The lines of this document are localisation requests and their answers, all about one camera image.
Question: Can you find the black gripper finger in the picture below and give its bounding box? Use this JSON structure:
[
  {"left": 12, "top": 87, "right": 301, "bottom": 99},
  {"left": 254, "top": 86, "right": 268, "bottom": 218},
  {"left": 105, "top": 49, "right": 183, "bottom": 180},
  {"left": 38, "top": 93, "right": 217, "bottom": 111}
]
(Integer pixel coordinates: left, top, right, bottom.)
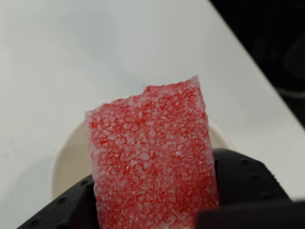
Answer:
[
  {"left": 16, "top": 174, "right": 100, "bottom": 229},
  {"left": 213, "top": 147, "right": 292, "bottom": 208}
]

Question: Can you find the red foam cube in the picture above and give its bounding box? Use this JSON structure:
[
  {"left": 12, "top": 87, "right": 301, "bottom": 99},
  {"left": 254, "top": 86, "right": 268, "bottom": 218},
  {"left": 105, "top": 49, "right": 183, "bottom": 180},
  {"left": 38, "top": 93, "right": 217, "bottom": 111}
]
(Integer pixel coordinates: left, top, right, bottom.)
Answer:
[{"left": 85, "top": 75, "right": 219, "bottom": 229}]

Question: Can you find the beige paper cup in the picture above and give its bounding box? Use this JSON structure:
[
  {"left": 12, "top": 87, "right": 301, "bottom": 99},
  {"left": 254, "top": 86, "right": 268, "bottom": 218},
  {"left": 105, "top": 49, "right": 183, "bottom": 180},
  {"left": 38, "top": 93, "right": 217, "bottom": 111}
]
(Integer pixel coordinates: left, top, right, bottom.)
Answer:
[{"left": 51, "top": 120, "right": 236, "bottom": 202}]

